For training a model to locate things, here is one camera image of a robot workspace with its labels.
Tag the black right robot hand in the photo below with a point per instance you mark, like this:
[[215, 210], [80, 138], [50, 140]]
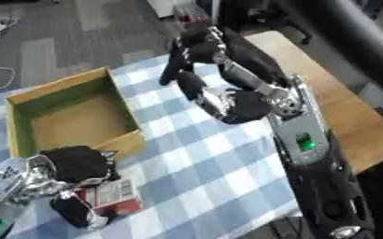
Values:
[[249, 59]]

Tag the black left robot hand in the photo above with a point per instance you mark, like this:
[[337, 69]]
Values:
[[80, 165]]

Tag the red and white small box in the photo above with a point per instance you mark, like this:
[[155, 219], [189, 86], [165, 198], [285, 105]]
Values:
[[113, 196]]

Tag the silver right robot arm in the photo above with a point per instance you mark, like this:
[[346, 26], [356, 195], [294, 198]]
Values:
[[309, 161]]

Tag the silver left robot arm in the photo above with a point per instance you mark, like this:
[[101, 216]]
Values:
[[1, 193]]

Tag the tan cardboard box green inside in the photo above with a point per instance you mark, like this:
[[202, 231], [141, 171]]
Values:
[[75, 115]]

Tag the white box with red items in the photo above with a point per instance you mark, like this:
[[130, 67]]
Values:
[[173, 8]]

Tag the black curved pole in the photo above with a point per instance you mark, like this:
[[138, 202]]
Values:
[[353, 37]]

